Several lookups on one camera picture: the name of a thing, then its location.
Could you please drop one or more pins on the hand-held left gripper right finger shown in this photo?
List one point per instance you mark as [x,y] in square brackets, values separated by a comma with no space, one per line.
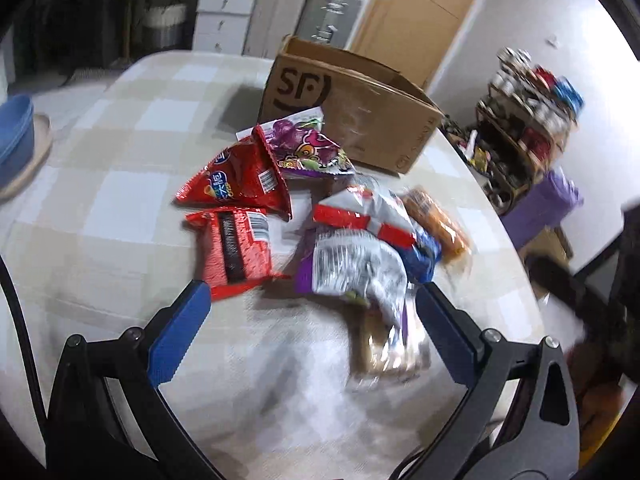
[445,335]

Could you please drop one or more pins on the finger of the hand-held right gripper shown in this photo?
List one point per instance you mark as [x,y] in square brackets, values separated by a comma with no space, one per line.
[565,285]

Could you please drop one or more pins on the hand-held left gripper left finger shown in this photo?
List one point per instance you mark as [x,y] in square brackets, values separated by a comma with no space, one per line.
[175,335]

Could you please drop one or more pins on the clear bread packet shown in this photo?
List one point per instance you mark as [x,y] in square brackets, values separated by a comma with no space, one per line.
[380,350]

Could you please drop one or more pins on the blue snack packet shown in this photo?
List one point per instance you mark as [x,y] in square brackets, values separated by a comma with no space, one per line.
[425,260]

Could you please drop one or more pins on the red packet with black stripe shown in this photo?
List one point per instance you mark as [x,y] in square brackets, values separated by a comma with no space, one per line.
[225,250]

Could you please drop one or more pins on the orange snack packet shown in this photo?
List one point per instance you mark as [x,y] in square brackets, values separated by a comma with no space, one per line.
[435,225]

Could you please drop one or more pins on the white purple snack bag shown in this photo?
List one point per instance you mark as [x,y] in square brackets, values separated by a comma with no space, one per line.
[350,265]

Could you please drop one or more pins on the white red snack bag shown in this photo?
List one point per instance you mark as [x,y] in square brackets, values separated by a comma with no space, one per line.
[360,210]

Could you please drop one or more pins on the red triangular chip bag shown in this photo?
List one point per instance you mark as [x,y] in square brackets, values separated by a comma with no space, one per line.
[235,180]

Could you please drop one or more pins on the brown cardboard box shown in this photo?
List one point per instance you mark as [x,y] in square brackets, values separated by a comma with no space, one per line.
[380,120]

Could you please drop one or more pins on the purple candy bag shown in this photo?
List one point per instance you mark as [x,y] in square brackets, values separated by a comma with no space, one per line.
[310,145]

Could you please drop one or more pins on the person's right forearm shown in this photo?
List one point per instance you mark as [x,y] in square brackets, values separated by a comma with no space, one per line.
[600,420]

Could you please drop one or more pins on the wooden rack with bottles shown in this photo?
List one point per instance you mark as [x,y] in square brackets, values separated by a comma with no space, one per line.
[525,125]

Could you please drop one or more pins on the blue basin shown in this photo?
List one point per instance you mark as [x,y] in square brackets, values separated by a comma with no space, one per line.
[15,135]

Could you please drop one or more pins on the woven laundry basket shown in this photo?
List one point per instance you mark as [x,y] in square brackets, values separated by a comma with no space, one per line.
[162,30]

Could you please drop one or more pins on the wooden door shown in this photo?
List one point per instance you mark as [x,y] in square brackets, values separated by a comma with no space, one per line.
[425,10]

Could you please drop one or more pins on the white drawer cabinet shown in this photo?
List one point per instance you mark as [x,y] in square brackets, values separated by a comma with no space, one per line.
[220,20]

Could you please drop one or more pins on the beige suitcase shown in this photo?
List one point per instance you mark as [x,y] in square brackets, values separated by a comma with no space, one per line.
[277,10]

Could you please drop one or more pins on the silver suitcase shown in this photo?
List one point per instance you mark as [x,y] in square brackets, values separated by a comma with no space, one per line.
[325,15]

